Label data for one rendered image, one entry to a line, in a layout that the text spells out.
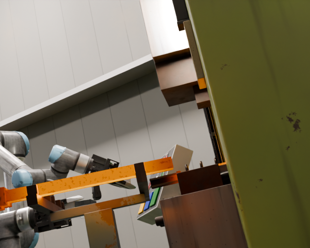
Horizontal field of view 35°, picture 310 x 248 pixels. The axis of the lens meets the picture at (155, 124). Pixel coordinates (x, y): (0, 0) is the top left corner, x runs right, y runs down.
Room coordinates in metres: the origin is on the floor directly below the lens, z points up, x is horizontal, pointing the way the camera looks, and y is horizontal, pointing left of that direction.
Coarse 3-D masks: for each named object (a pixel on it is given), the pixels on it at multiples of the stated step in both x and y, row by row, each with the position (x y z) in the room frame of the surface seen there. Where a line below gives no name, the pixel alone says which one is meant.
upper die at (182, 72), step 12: (168, 60) 1.49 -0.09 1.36; (180, 60) 1.49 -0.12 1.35; (156, 72) 1.50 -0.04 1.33; (168, 72) 1.49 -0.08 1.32; (180, 72) 1.49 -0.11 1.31; (192, 72) 1.49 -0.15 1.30; (168, 84) 1.50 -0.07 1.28; (180, 84) 1.49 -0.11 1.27; (192, 84) 1.51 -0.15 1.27; (168, 96) 1.58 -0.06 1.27; (180, 96) 1.61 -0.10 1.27; (192, 96) 1.64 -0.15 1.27
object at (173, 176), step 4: (220, 164) 1.55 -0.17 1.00; (176, 172) 1.55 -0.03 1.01; (160, 176) 1.57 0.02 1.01; (164, 176) 1.57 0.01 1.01; (168, 176) 1.56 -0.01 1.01; (172, 176) 1.57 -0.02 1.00; (176, 176) 1.57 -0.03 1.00; (152, 180) 1.57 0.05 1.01; (156, 180) 1.58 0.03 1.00; (160, 180) 1.58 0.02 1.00; (164, 180) 1.57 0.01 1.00; (168, 180) 1.57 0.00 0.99; (172, 180) 1.57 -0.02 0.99; (176, 180) 1.56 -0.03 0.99; (152, 184) 1.58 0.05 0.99; (156, 184) 1.58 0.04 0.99; (160, 184) 1.57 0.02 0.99; (164, 184) 1.57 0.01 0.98; (168, 184) 1.57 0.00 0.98; (172, 184) 1.59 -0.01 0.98; (152, 188) 1.59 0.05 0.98
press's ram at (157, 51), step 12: (144, 0) 1.45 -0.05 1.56; (156, 0) 1.44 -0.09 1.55; (168, 0) 1.44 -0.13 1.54; (144, 12) 1.45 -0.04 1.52; (156, 12) 1.44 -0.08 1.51; (168, 12) 1.44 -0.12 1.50; (156, 24) 1.45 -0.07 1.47; (168, 24) 1.44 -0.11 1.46; (156, 36) 1.45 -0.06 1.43; (168, 36) 1.44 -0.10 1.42; (180, 36) 1.44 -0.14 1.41; (156, 48) 1.45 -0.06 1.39; (168, 48) 1.44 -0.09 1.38; (180, 48) 1.44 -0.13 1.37; (156, 60) 1.48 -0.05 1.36
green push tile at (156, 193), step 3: (156, 189) 2.02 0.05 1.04; (159, 189) 2.00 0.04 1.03; (156, 192) 2.00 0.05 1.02; (153, 195) 2.05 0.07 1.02; (156, 195) 1.99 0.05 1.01; (153, 198) 2.03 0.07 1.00; (156, 198) 1.99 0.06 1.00; (153, 201) 2.01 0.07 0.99; (150, 204) 2.05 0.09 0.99; (153, 204) 2.00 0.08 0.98
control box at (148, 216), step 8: (176, 144) 2.00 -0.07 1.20; (168, 152) 2.09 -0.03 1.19; (176, 152) 2.00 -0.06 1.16; (184, 152) 2.01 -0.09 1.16; (192, 152) 2.02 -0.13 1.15; (176, 160) 1.99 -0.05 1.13; (184, 160) 2.00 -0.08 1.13; (176, 168) 1.99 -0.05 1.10; (184, 168) 2.00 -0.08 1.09; (152, 176) 2.26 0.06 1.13; (176, 184) 1.99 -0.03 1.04; (160, 192) 1.97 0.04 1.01; (168, 192) 1.97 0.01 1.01; (176, 192) 1.98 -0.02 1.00; (152, 208) 2.02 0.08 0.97; (160, 208) 1.96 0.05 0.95; (144, 216) 2.16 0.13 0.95; (152, 216) 2.12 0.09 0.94; (152, 224) 2.28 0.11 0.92
